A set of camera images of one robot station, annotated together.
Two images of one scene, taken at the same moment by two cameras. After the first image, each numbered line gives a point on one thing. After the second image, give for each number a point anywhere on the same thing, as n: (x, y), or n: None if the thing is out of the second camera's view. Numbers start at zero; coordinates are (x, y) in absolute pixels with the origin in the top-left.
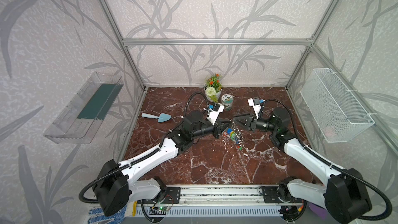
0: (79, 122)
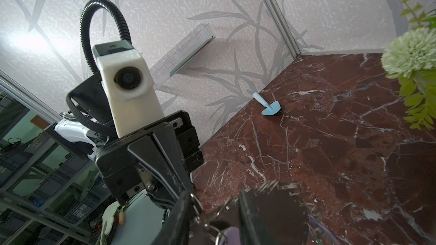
0: (182, 55)
